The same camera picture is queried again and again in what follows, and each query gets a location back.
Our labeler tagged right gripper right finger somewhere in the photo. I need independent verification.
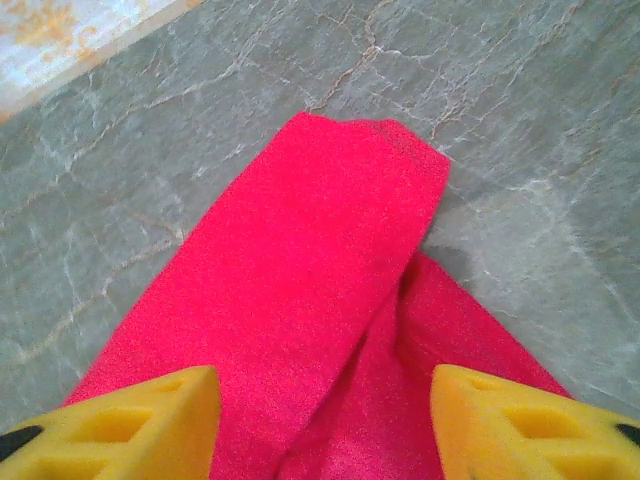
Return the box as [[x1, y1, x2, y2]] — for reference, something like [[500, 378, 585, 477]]
[[430, 363, 640, 480]]

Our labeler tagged red towel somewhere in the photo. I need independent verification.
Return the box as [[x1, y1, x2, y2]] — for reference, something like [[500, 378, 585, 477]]
[[64, 112, 574, 480]]

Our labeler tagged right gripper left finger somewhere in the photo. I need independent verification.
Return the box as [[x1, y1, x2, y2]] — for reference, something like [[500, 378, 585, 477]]
[[0, 364, 221, 480]]

